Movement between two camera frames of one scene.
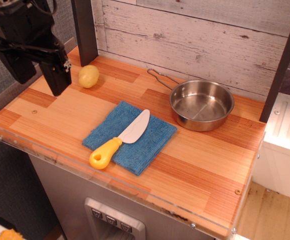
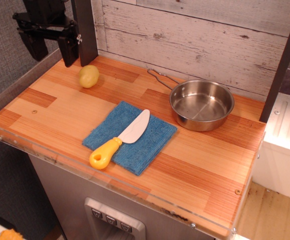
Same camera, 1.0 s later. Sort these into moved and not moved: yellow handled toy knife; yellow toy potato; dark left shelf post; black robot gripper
Moved: black robot gripper
Not moved: yellow toy potato; yellow handled toy knife; dark left shelf post
